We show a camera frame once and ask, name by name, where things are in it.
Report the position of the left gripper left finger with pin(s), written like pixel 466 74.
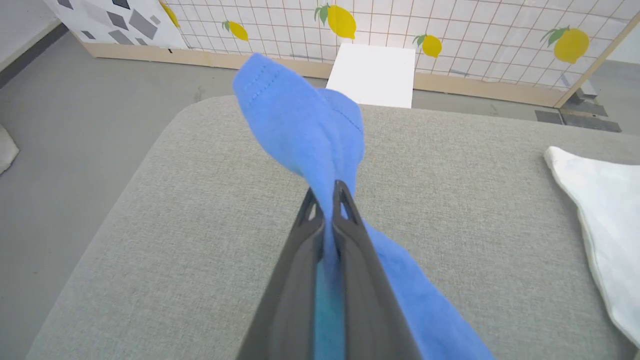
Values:
pixel 290 300

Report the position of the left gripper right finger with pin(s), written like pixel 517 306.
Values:
pixel 370 290

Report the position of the blue and white garment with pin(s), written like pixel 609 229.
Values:
pixel 300 125

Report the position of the white box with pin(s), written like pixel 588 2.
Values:
pixel 372 75

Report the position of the large black floor plate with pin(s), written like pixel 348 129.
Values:
pixel 590 117

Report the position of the lemon print partition screen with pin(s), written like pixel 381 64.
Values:
pixel 475 30

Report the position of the pale grey floor cushion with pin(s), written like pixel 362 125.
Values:
pixel 7 150

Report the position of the grey shapes print panel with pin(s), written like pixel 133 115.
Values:
pixel 117 22

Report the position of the grey metal screen post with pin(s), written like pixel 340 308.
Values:
pixel 586 91

